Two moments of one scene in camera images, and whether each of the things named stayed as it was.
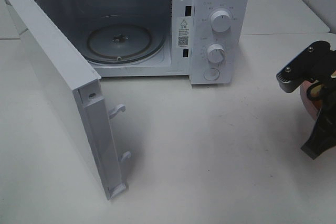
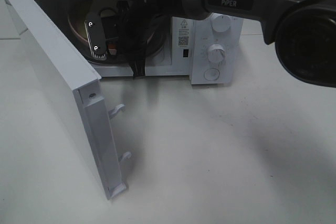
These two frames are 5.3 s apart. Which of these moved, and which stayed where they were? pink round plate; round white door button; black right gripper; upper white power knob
Moved: pink round plate; black right gripper
Stayed: round white door button; upper white power knob
